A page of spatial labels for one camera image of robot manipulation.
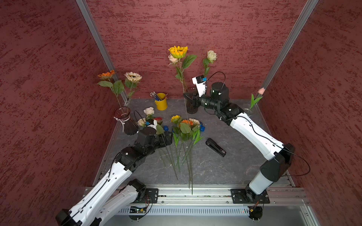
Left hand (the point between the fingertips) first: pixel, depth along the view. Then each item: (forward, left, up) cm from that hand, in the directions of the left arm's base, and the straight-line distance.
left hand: (166, 137), depth 73 cm
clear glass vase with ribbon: (+25, -54, -8) cm, 60 cm away
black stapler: (+5, -28, -18) cm, 33 cm away
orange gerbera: (+15, -11, -13) cm, 23 cm away
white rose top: (+33, +18, -18) cm, 41 cm away
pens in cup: (+38, +13, -5) cm, 41 cm away
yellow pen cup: (+39, +9, -16) cm, 43 cm away
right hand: (+14, -9, +16) cm, 23 cm away
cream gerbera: (+21, -17, -15) cm, 31 cm away
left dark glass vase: (+20, +31, -5) cm, 37 cm away
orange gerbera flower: (+28, +31, +11) cm, 44 cm away
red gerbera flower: (+24, +9, -17) cm, 30 cm away
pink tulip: (+28, -55, 0) cm, 62 cm away
